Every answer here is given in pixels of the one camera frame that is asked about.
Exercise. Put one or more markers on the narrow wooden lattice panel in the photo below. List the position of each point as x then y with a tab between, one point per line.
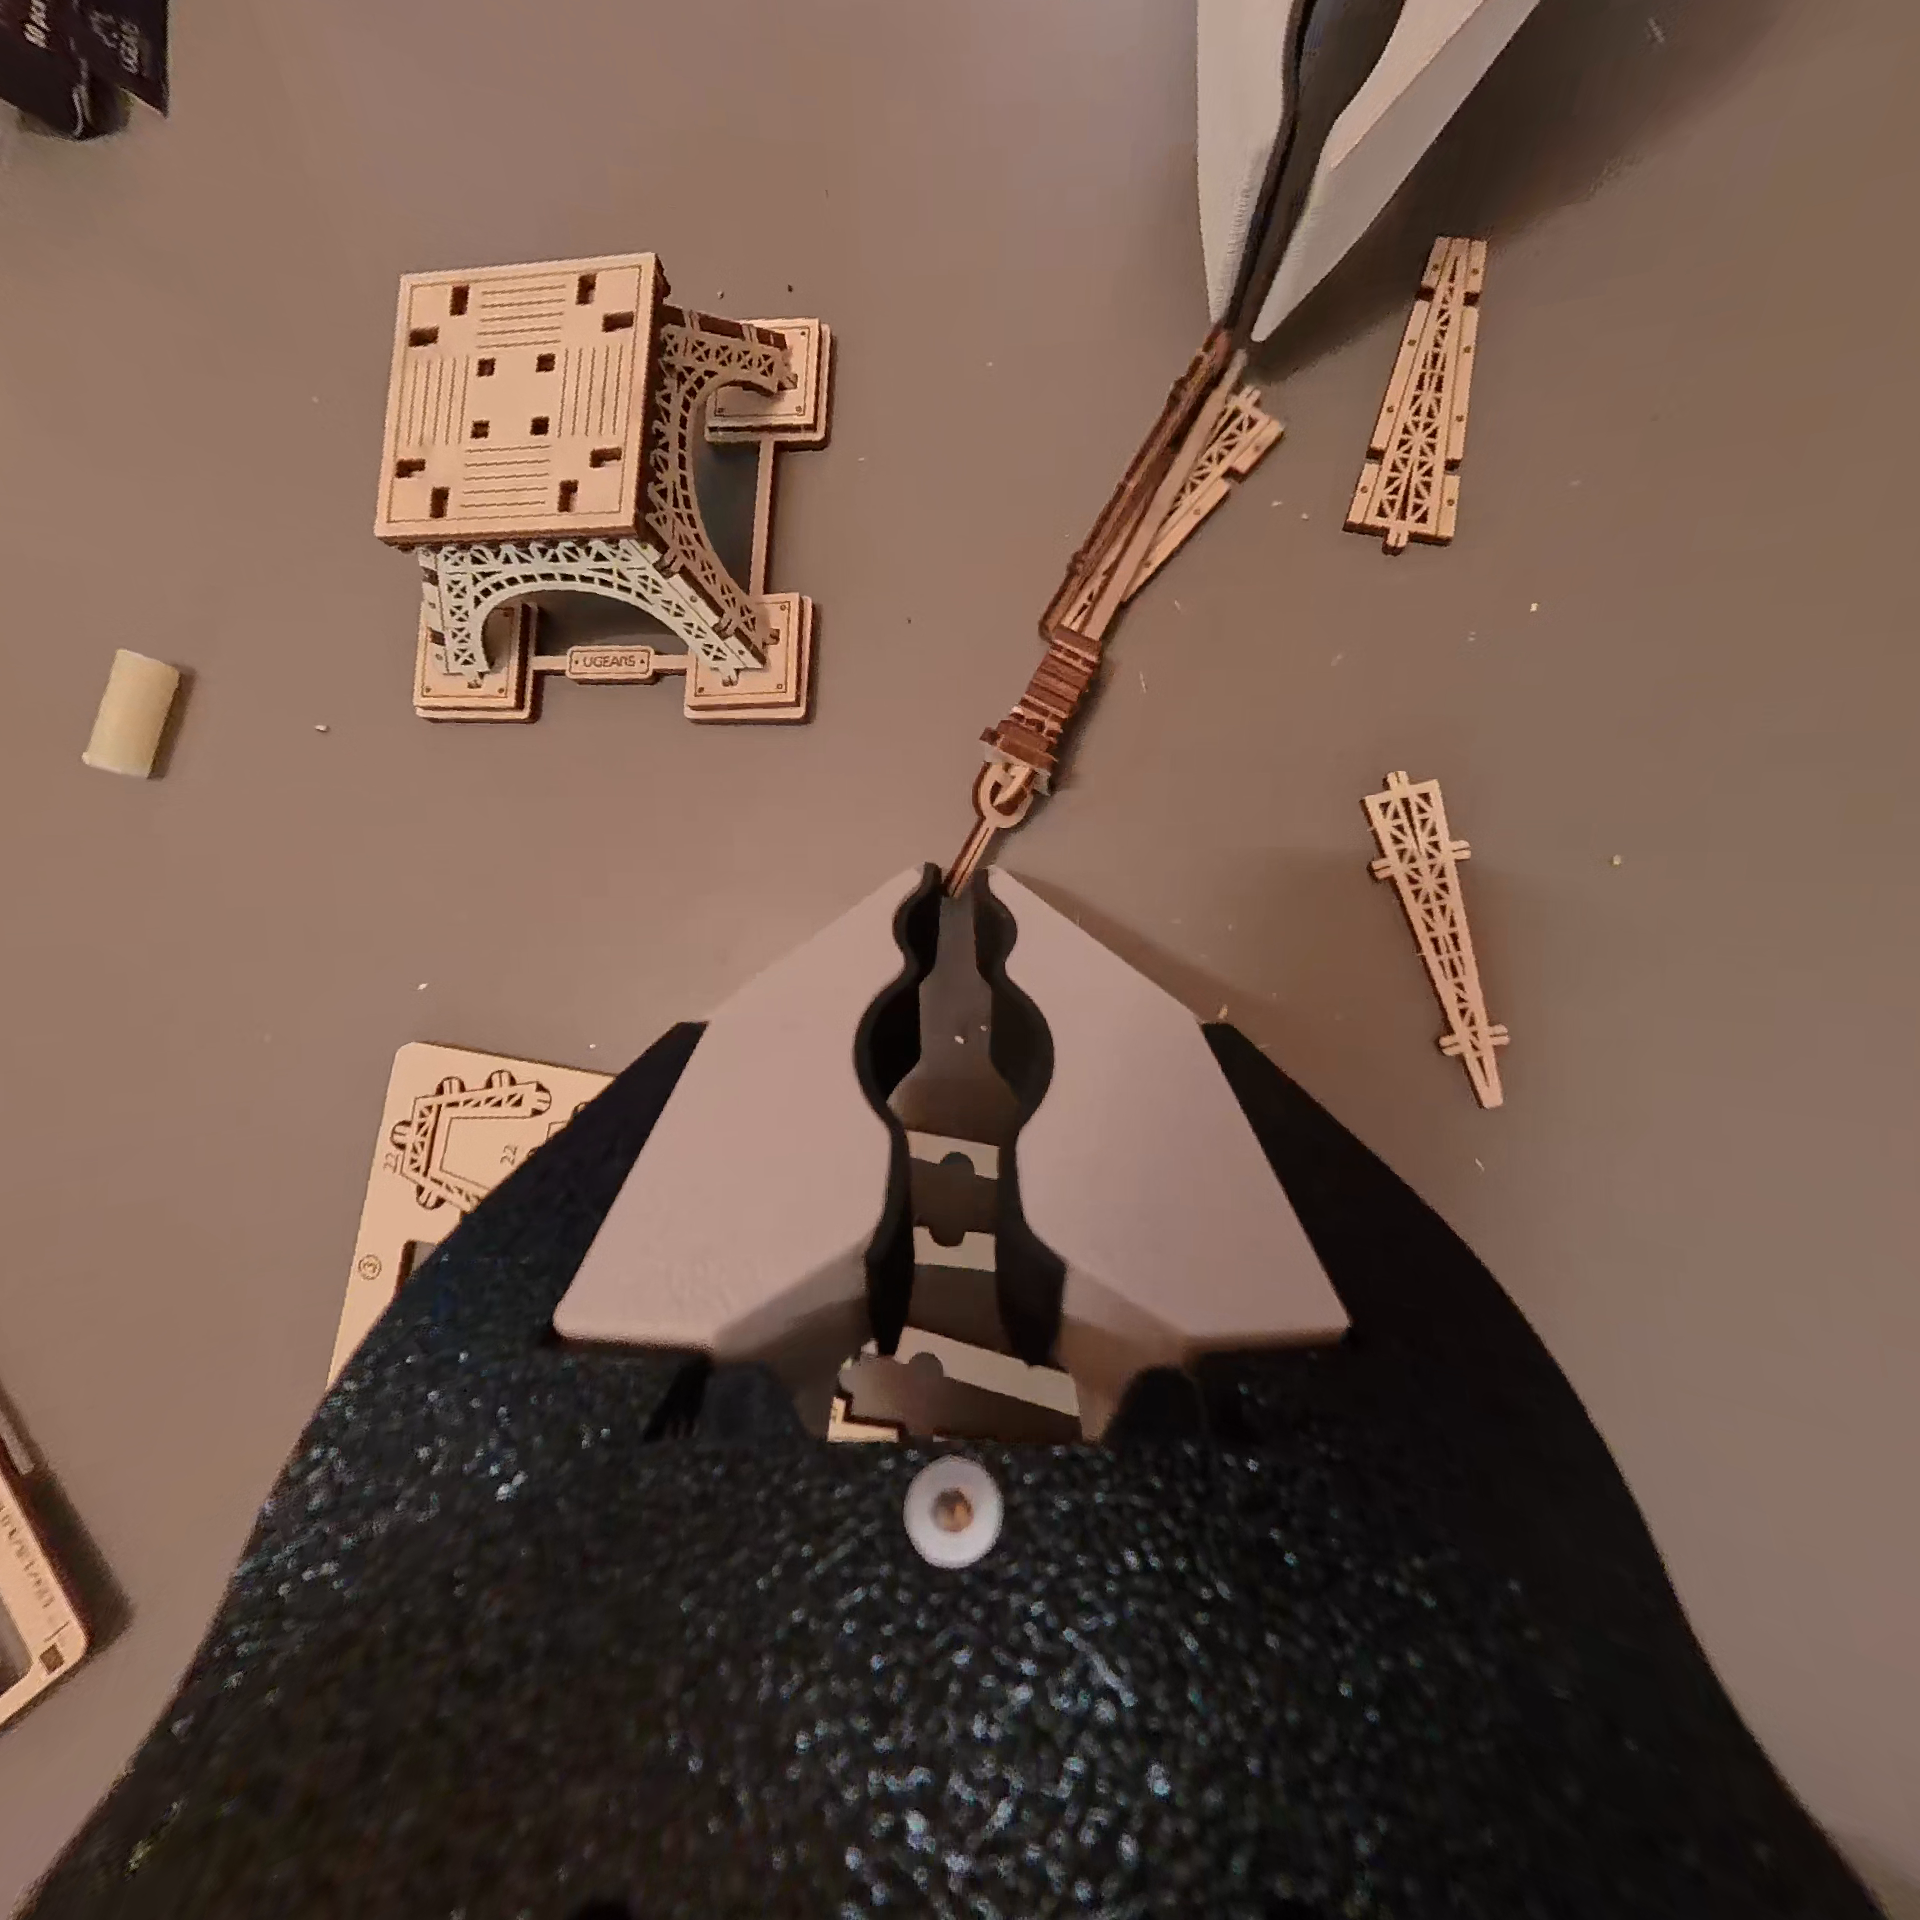
1435	902

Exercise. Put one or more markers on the joined wooden lattice panels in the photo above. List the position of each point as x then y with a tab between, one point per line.
1171	481

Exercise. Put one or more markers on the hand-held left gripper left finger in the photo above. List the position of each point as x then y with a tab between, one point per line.
751	1185

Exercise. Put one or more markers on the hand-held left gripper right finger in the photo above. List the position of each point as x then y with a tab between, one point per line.
1171	1185

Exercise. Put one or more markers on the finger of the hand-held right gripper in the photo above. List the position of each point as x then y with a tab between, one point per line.
1411	91
1244	119

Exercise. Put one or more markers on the wooden parts sheet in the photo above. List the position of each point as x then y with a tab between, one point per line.
452	1110

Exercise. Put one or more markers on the small cream wax block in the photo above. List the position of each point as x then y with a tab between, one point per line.
133	714

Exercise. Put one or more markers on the wooden parts frame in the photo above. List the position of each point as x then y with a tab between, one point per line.
38	1590

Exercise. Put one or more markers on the grey desk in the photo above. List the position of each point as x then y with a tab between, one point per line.
1652	751

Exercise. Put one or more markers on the wide wooden lattice panel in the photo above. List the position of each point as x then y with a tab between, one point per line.
1418	406

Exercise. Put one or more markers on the purple model kit box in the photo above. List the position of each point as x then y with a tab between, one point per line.
77	60

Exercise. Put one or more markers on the wooden tower base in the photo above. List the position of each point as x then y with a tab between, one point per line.
510	390

